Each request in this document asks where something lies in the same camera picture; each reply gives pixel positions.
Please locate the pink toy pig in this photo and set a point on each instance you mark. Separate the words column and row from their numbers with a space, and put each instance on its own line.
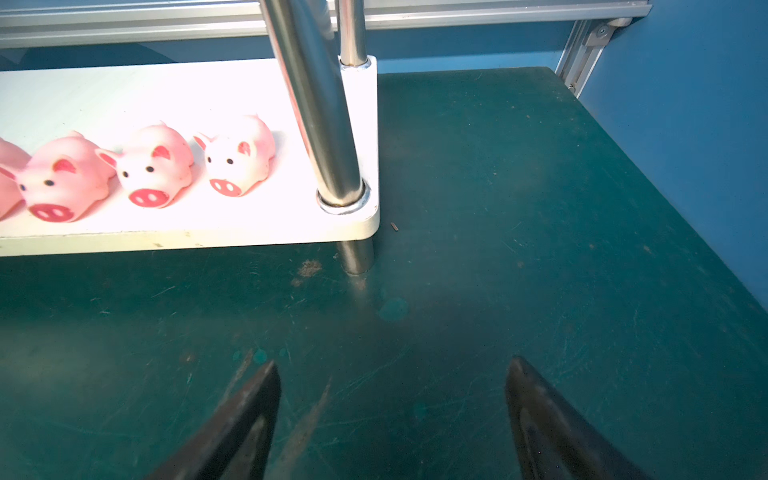
column 12, row 158
column 239, row 157
column 63, row 179
column 154, row 165

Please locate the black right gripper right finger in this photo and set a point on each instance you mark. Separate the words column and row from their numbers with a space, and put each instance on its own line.
column 552, row 439

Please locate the right aluminium frame post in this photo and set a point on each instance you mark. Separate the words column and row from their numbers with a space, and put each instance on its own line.
column 583, row 49

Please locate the white two-tier shelf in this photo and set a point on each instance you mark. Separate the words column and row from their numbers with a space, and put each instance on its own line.
column 200, row 155

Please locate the rear aluminium crossbar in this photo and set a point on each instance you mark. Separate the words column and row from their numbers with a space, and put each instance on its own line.
column 32, row 24

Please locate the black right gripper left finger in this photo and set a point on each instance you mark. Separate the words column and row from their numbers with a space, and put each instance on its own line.
column 236, row 441

